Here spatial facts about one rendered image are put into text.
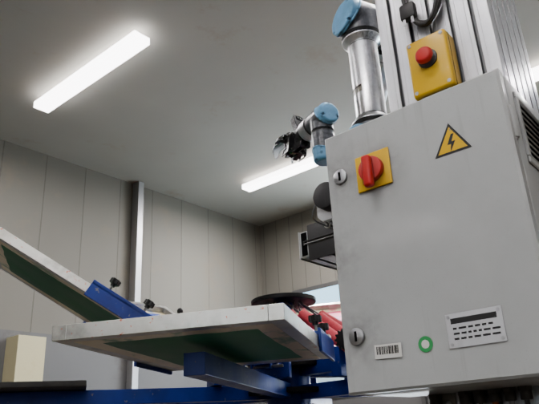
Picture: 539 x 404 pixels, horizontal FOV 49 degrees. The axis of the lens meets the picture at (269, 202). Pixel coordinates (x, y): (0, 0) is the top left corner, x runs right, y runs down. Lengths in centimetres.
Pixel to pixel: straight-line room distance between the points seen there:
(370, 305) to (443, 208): 20
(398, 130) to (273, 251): 619
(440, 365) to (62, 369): 461
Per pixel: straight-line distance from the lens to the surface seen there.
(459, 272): 94
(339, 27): 182
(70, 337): 156
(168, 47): 420
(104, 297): 243
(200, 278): 651
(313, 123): 192
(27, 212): 546
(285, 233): 715
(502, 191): 95
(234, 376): 188
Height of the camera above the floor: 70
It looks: 22 degrees up
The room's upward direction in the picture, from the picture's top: 3 degrees counter-clockwise
